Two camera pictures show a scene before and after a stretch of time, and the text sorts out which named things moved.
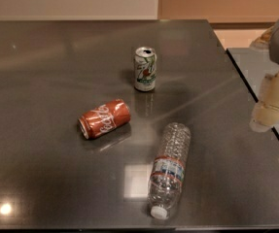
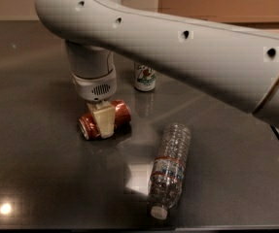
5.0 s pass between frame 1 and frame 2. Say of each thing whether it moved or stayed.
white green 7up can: stayed
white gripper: moved
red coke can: stayed
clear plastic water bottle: stayed
